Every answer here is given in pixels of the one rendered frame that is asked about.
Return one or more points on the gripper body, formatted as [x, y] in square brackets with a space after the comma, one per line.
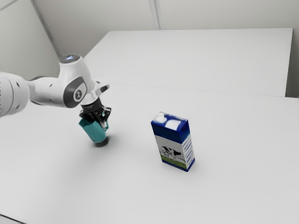
[92, 109]

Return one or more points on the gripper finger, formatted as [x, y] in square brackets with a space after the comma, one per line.
[102, 122]

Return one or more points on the teal faceted mug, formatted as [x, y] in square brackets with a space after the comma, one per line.
[94, 131]

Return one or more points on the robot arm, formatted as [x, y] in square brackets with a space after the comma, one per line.
[46, 91]

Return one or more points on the blue milk carton with cow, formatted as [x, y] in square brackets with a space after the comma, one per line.
[172, 142]

